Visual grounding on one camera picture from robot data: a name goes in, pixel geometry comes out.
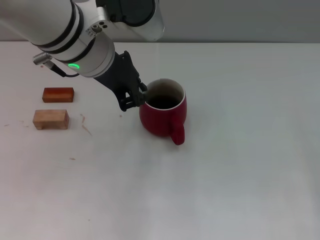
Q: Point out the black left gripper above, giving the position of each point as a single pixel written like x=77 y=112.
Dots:
x=117 y=77

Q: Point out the red ceramic cup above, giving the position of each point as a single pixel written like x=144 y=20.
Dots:
x=160 y=122

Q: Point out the dark coffee liquid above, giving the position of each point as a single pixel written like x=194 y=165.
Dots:
x=165 y=102

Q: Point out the dark reddish wooden block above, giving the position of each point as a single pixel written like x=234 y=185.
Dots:
x=58 y=95

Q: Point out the light wooden block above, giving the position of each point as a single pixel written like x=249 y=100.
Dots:
x=51 y=120

